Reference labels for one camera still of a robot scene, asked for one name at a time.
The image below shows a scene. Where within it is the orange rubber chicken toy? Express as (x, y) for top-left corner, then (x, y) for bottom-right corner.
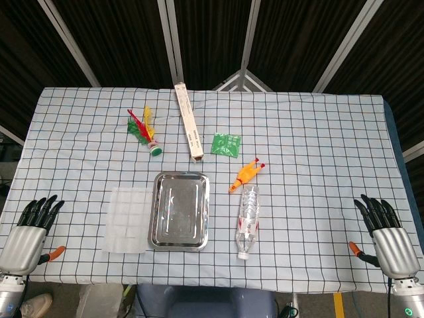
(228, 157), (266, 194)

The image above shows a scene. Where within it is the colourful feather shuttlecock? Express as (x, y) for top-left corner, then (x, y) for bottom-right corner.
(127, 105), (163, 157)

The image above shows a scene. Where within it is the aluminium triangular frame bracket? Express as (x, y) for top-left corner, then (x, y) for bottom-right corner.
(213, 68), (273, 93)

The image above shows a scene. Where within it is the silver metal tray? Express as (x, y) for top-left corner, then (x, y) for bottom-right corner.
(146, 171), (212, 253)

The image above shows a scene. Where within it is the translucent plastic sheet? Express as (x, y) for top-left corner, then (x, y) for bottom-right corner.
(101, 186), (154, 254)

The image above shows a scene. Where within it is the beige shoe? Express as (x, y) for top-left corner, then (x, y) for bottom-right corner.
(19, 292), (54, 318)

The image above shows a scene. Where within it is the clear plastic water bottle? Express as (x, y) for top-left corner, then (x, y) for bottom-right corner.
(235, 185), (261, 260)

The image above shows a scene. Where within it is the blue checked tablecloth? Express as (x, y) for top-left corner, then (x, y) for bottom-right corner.
(0, 87), (413, 294)

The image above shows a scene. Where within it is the long beige cardboard box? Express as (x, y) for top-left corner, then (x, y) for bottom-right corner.
(174, 83), (204, 164)

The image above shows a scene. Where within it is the aluminium frame profile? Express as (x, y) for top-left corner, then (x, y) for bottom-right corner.
(156, 0), (186, 86)
(312, 0), (380, 93)
(238, 0), (262, 72)
(36, 0), (101, 88)

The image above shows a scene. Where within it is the green plastic packet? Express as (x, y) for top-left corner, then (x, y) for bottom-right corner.
(211, 132), (242, 159)

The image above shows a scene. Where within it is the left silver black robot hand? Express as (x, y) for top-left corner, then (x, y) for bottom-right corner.
(0, 194), (67, 276)

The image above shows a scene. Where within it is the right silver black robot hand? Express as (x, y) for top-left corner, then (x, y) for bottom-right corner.
(348, 193), (424, 278)

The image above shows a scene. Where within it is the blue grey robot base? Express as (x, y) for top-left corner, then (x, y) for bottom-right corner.
(134, 284), (280, 318)

